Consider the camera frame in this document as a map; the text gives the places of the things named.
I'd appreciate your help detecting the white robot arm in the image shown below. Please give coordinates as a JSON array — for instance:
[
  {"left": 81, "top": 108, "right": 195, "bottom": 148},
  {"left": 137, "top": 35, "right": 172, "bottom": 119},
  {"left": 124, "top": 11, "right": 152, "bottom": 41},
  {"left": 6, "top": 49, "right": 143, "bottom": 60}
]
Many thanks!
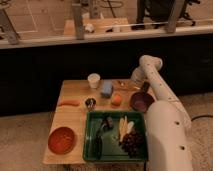
[{"left": 131, "top": 55, "right": 193, "bottom": 171}]

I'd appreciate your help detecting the dark purple bowl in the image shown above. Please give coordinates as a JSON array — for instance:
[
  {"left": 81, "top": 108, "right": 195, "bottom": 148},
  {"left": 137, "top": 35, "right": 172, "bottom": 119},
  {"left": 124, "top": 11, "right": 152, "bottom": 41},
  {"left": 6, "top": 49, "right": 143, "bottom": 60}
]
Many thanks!
[{"left": 130, "top": 92, "right": 154, "bottom": 112}]

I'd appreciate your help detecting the orange fruit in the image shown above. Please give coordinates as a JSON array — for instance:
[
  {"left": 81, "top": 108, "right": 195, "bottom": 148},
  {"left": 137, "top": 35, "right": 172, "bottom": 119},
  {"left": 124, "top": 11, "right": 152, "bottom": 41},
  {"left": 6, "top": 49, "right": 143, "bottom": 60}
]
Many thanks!
[{"left": 111, "top": 94, "right": 122, "bottom": 106}]

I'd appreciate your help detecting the yellow corn cob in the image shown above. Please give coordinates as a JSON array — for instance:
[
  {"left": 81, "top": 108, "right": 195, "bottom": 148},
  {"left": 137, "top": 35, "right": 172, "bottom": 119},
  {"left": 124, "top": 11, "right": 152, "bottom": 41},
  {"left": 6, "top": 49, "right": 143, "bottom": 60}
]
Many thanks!
[{"left": 119, "top": 116, "right": 134, "bottom": 142}]

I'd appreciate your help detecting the black kitchen utensil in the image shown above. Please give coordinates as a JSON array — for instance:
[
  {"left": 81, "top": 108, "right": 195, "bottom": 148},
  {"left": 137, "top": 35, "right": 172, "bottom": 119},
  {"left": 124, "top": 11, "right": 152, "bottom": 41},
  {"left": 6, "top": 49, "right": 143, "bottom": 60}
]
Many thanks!
[{"left": 103, "top": 116, "right": 114, "bottom": 129}]

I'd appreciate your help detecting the white paper cup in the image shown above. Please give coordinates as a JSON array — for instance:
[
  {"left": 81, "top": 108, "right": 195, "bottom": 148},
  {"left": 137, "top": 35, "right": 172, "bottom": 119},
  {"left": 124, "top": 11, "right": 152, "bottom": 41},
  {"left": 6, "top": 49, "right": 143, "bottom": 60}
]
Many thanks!
[{"left": 87, "top": 73, "right": 101, "bottom": 89}]

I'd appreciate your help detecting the purple grape bunch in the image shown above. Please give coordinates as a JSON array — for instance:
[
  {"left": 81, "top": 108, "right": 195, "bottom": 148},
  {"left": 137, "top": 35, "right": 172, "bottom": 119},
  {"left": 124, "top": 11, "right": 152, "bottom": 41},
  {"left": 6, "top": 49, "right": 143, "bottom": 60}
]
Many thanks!
[{"left": 120, "top": 131, "right": 143, "bottom": 157}]

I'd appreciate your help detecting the small metal cup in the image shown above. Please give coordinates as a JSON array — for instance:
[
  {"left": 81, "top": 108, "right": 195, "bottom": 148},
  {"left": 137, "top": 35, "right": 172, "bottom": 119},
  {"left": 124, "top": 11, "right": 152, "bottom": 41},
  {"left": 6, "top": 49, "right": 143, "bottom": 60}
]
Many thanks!
[{"left": 85, "top": 98, "right": 96, "bottom": 111}]

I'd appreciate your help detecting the green plastic tray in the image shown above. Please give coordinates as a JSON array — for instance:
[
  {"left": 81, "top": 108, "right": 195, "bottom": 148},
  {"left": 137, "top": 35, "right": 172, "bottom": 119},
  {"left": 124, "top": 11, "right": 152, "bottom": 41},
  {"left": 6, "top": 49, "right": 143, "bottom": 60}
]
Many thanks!
[{"left": 83, "top": 111, "right": 148, "bottom": 162}]

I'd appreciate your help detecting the black office chair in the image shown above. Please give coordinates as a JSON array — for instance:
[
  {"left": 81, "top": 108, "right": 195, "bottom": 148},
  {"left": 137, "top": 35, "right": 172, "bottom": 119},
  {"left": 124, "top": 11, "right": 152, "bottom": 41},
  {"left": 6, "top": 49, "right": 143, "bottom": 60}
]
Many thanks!
[{"left": 132, "top": 0, "right": 200, "bottom": 30}]

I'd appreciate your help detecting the orange carrot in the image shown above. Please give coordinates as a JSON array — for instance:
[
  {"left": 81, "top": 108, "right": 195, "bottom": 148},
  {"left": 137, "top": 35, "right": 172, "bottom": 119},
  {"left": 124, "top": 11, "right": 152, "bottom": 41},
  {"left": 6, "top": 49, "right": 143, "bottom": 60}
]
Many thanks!
[{"left": 57, "top": 100, "right": 80, "bottom": 106}]

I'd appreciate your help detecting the wooden bench background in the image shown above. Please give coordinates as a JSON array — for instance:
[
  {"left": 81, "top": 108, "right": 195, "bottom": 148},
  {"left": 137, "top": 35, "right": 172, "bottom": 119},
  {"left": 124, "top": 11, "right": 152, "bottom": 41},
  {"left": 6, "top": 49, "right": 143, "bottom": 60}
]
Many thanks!
[{"left": 63, "top": 17, "right": 132, "bottom": 36}]

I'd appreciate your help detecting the orange plastic bowl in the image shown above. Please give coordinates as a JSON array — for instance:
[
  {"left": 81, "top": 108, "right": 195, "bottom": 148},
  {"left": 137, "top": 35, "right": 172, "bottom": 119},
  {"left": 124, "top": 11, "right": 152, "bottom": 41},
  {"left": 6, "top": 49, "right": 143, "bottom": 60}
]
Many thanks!
[{"left": 48, "top": 127, "right": 76, "bottom": 155}]

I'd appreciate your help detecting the black cable on floor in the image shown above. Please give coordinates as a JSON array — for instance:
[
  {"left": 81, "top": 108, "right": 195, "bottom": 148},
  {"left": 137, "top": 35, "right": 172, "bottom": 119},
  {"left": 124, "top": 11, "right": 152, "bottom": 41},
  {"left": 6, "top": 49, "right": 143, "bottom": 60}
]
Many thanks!
[{"left": 190, "top": 114, "right": 213, "bottom": 122}]

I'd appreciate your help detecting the black handled fork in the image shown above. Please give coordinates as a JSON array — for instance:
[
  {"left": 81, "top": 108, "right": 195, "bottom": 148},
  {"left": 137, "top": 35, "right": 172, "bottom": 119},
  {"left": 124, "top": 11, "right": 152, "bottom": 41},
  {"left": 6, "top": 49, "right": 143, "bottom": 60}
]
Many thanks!
[{"left": 94, "top": 123, "right": 106, "bottom": 160}]

